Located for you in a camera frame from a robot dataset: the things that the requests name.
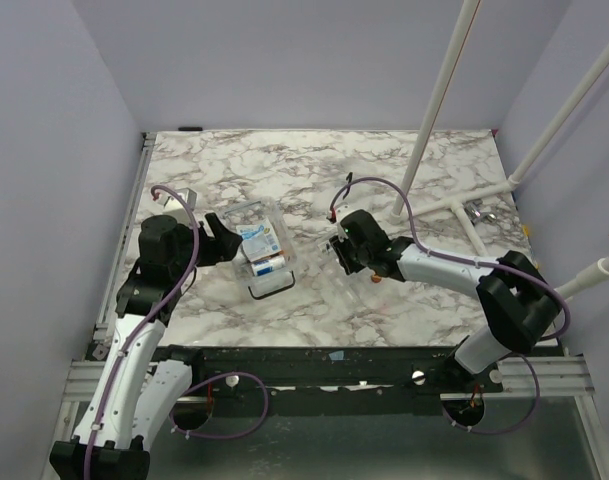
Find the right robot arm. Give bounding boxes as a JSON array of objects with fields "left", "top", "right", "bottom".
[{"left": 329, "top": 210, "right": 562, "bottom": 392}]

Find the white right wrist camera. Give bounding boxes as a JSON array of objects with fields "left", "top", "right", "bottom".
[{"left": 329, "top": 203, "right": 354, "bottom": 224}]

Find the white pvc pipe frame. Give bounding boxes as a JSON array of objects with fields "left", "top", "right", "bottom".
[{"left": 393, "top": 0, "right": 609, "bottom": 324}]

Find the clear plastic medicine box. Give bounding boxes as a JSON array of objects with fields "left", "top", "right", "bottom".
[{"left": 221, "top": 197, "right": 297, "bottom": 301}]

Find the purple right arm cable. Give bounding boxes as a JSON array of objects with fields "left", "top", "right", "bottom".
[{"left": 328, "top": 177, "right": 573, "bottom": 434}]

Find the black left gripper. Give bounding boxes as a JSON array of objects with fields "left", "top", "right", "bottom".
[{"left": 171, "top": 212, "right": 243, "bottom": 279}]

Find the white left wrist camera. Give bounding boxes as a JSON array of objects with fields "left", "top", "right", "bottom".
[{"left": 163, "top": 188, "right": 198, "bottom": 217}]

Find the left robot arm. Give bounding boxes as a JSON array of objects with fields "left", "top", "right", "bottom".
[{"left": 49, "top": 213, "right": 242, "bottom": 479}]

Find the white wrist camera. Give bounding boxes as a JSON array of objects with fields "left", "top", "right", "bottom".
[
  {"left": 163, "top": 188, "right": 198, "bottom": 217},
  {"left": 329, "top": 203, "right": 354, "bottom": 224}
]

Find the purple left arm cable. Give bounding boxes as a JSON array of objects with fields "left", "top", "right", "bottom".
[{"left": 81, "top": 185, "right": 270, "bottom": 480}]

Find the blue white gauze dressing pack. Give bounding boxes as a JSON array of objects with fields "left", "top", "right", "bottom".
[{"left": 236, "top": 221, "right": 281, "bottom": 262}]

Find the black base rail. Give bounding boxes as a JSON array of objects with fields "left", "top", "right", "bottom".
[{"left": 83, "top": 344, "right": 570, "bottom": 416}]

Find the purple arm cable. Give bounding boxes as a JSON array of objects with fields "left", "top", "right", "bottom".
[
  {"left": 81, "top": 185, "right": 270, "bottom": 480},
  {"left": 328, "top": 177, "right": 573, "bottom": 434}
]

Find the metal clamp on pipe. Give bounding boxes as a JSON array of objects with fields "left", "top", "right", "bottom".
[{"left": 464, "top": 199, "right": 497, "bottom": 225}]

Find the white gauze roll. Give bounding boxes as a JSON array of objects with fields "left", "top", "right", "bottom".
[{"left": 251, "top": 255, "right": 286, "bottom": 277}]

